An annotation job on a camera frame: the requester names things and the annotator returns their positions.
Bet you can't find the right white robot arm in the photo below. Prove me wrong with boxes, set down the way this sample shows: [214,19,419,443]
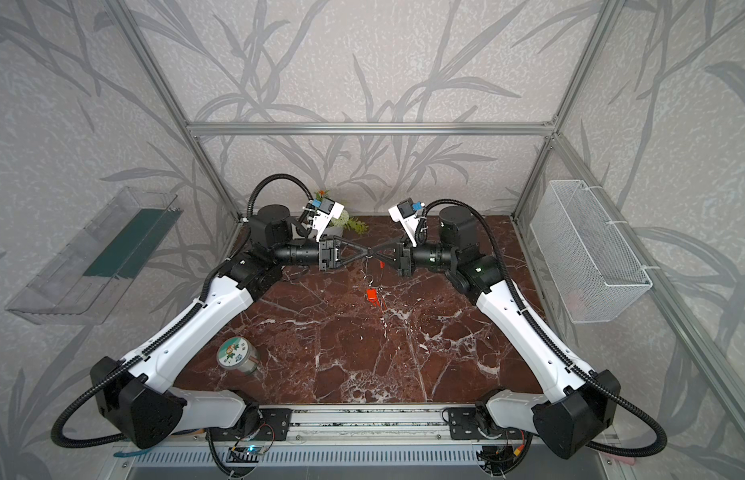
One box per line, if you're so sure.
[386,199,621,459]

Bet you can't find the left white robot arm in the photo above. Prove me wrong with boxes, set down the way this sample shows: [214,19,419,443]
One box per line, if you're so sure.
[84,200,352,449]

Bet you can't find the white flower pot plant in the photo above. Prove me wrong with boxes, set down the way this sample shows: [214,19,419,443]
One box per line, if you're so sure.
[314,190,368,238]

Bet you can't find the left green circuit board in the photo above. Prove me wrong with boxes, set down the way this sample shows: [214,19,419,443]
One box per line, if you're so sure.
[226,445,272,464]

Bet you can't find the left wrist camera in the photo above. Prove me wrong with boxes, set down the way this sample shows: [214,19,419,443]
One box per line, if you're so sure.
[296,198,344,241]

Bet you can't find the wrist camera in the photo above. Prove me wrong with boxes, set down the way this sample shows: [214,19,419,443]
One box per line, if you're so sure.
[296,198,344,241]
[389,198,426,247]

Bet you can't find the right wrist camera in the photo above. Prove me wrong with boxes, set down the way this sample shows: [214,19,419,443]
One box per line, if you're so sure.
[389,198,426,247]

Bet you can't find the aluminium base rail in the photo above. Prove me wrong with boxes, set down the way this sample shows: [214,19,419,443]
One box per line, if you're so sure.
[107,403,626,480]

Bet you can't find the white wire mesh basket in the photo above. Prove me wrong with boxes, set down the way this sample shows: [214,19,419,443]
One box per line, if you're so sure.
[531,180,653,324]

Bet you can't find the right circuit board wires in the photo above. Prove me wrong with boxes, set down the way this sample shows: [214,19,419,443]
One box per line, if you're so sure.
[477,440,530,478]

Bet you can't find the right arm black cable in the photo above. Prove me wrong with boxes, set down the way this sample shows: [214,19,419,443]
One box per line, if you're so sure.
[425,199,669,458]

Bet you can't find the clear plastic wall tray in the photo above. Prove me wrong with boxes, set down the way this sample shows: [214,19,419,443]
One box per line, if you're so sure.
[6,187,182,326]

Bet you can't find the aluminium frame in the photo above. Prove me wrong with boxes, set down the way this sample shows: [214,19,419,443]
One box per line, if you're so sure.
[101,0,745,445]

